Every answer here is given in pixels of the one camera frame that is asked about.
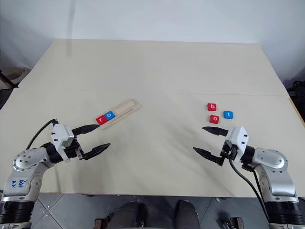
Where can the red o letter tile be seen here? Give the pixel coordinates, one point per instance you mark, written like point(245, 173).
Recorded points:
point(214, 119)

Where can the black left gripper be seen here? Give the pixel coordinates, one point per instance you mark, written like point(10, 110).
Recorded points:
point(75, 152)

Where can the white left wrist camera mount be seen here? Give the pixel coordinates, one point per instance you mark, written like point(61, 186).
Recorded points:
point(60, 134)

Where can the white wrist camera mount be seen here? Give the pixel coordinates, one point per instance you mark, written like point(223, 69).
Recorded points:
point(60, 134)
point(238, 137)

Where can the red r letter tile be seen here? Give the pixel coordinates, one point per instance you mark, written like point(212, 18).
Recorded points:
point(101, 120)

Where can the brown metal fixture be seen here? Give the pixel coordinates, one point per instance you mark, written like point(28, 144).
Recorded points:
point(102, 224)
point(234, 223)

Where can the blue t letter tile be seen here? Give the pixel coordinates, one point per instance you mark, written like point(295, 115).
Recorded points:
point(229, 115)

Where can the red b letter tile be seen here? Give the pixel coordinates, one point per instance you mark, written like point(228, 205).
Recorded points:
point(212, 107)

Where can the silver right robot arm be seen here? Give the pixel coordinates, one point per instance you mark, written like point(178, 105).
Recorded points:
point(274, 159)

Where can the blue o letter tile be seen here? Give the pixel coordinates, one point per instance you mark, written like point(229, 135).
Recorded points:
point(110, 115)

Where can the black equipment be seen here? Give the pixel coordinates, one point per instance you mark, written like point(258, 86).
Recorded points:
point(296, 89)

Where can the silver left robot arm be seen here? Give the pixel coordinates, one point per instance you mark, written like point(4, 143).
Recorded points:
point(26, 162)

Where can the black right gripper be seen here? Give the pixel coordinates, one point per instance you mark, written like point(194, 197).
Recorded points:
point(227, 152)

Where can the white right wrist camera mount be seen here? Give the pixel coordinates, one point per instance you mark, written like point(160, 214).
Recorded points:
point(238, 137)

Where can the wooden letter tile holder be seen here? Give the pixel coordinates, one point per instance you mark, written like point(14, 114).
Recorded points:
point(128, 107)

